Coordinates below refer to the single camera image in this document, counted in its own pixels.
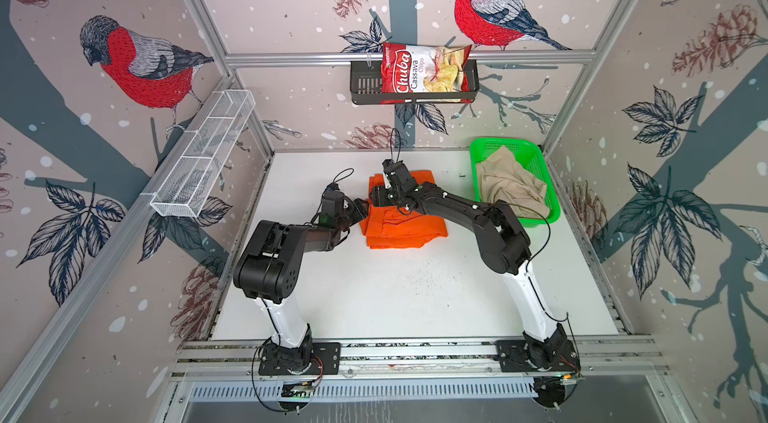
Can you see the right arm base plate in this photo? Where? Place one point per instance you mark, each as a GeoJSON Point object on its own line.
{"type": "Point", "coordinates": [519, 355]}

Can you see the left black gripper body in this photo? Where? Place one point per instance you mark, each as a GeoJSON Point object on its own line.
{"type": "Point", "coordinates": [350, 215]}

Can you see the green plastic basket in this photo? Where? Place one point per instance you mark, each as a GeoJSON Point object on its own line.
{"type": "Point", "coordinates": [530, 156]}

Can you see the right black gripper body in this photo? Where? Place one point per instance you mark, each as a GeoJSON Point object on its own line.
{"type": "Point", "coordinates": [386, 197]}

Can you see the beige shorts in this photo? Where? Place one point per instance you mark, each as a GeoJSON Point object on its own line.
{"type": "Point", "coordinates": [502, 177]}

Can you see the black wall basket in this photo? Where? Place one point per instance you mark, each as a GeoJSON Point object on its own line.
{"type": "Point", "coordinates": [366, 87]}

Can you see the red cassava chips bag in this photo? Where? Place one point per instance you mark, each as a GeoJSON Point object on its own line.
{"type": "Point", "coordinates": [410, 69]}

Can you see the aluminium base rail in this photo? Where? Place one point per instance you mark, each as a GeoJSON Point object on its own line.
{"type": "Point", "coordinates": [602, 355]}

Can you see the orange shorts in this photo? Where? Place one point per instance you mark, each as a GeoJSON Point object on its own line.
{"type": "Point", "coordinates": [388, 227]}

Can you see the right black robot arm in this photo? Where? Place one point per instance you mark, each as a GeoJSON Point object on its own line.
{"type": "Point", "coordinates": [504, 247]}

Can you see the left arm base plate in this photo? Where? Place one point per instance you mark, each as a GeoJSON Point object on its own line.
{"type": "Point", "coordinates": [327, 357]}

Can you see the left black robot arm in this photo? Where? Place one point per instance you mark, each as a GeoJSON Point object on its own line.
{"type": "Point", "coordinates": [268, 270]}

